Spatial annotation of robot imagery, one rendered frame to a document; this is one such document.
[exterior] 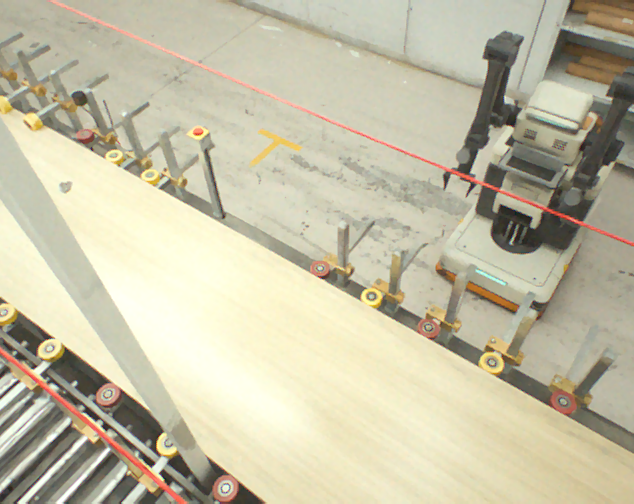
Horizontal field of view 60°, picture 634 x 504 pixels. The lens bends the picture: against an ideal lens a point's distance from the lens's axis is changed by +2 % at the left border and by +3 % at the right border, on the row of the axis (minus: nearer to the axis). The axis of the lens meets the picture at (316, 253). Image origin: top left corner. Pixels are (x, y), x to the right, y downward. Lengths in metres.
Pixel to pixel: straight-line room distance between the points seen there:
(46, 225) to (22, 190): 0.08
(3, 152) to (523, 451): 1.67
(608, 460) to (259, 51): 4.24
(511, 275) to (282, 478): 1.77
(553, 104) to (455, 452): 1.36
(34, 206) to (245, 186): 3.06
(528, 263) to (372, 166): 1.38
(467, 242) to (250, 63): 2.73
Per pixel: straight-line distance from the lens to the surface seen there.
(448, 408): 1.98
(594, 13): 3.87
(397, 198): 3.77
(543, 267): 3.21
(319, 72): 4.91
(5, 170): 0.86
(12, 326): 2.54
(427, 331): 2.10
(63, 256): 0.98
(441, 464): 1.91
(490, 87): 2.21
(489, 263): 3.14
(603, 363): 2.00
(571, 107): 2.39
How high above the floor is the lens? 2.70
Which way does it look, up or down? 52 degrees down
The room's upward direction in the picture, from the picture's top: 3 degrees counter-clockwise
